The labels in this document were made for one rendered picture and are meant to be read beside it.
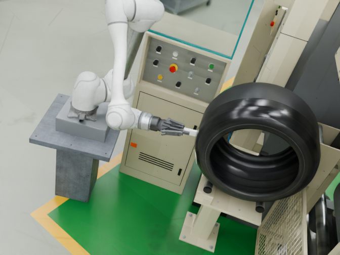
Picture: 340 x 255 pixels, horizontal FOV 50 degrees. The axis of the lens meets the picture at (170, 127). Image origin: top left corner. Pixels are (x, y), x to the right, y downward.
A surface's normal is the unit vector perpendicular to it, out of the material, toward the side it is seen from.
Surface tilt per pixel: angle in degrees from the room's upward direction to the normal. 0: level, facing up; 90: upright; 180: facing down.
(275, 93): 4
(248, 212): 0
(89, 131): 90
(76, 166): 90
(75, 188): 90
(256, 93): 21
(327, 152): 90
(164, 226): 0
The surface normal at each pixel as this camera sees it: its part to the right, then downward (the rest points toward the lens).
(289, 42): -0.27, 0.58
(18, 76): 0.22, -0.75
